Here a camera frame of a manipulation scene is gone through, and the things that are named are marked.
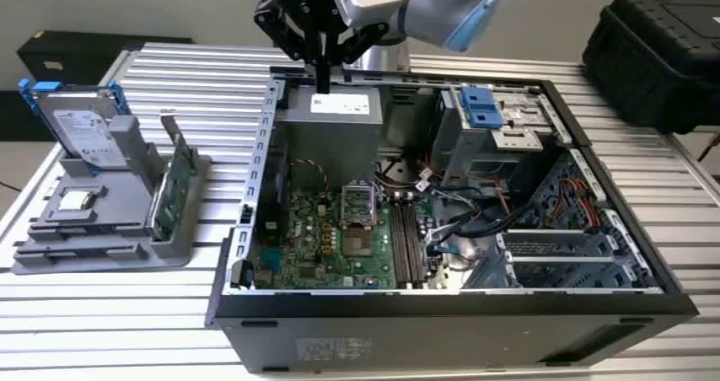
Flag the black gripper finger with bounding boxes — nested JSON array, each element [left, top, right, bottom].
[[323, 24, 390, 94], [253, 1, 325, 94]]

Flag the grey power supply unit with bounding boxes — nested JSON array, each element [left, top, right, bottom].
[[278, 83, 385, 188]]

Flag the blue plastic drive latch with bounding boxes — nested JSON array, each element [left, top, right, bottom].
[[458, 86, 504, 129]]

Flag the black cabinet yellow label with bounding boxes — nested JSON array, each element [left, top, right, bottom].
[[15, 30, 194, 91]]

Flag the green graphics card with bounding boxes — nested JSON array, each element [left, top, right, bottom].
[[144, 109, 197, 242]]

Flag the black case fan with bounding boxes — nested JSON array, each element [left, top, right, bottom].
[[255, 142, 291, 250]]

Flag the hard disk in blue carrier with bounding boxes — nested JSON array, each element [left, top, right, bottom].
[[18, 78, 134, 175]]

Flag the grey parts rack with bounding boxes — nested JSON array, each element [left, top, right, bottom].
[[10, 115, 213, 276]]

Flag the CPU socket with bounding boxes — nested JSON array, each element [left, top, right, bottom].
[[339, 224, 376, 260]]

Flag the green motherboard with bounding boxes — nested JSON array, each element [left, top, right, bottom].
[[250, 186, 452, 292]]

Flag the black hard equipment case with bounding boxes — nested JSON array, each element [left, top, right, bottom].
[[581, 0, 720, 136]]

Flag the low black cabinet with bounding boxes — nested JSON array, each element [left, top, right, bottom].
[[0, 89, 35, 142]]

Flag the silver CPU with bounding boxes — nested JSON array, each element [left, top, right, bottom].
[[60, 190, 95, 211]]

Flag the grey metal slot cover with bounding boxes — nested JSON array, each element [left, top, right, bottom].
[[505, 254, 632, 289], [497, 228, 616, 259]]

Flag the black open PC case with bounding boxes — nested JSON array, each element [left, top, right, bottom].
[[203, 65, 703, 376]]

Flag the red yellow fan wire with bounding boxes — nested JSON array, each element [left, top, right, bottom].
[[287, 158, 334, 201]]

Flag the grey wires white plugs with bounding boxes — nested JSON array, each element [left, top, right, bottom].
[[374, 161, 452, 199]]

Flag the metal socket cover frame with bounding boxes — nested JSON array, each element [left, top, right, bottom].
[[339, 178, 377, 226]]

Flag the thin orange cable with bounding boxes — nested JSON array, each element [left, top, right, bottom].
[[493, 177, 512, 214]]

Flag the black cable bundle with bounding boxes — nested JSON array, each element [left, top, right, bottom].
[[444, 186, 541, 239]]

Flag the orange red wire bundle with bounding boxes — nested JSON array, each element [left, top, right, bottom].
[[548, 177, 607, 234]]

